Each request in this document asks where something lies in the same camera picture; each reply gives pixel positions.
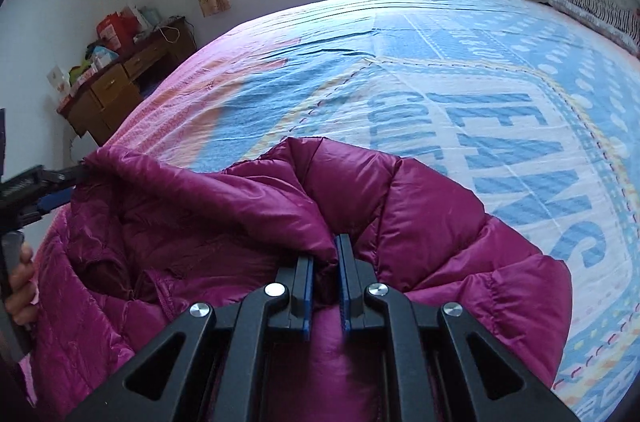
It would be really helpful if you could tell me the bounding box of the brown wooden desk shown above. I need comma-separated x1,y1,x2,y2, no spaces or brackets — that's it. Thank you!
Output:
58,16,196,145

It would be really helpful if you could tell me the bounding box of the magenta down jacket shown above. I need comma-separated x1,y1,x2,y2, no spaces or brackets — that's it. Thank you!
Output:
32,137,572,421

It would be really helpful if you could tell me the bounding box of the patterned pillow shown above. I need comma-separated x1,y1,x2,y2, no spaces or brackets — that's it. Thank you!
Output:
544,0,639,57

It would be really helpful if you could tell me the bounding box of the person left hand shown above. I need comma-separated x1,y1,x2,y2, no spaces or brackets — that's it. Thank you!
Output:
4,242,38,326

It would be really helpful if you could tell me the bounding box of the green item on desk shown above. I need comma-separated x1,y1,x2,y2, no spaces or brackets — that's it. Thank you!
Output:
68,60,92,86

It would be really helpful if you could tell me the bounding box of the red box on desk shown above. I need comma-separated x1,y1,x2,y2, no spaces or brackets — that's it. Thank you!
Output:
96,13,139,54

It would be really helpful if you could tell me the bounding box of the pink and blue bed sheet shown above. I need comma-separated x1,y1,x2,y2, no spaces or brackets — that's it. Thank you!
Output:
97,0,639,421

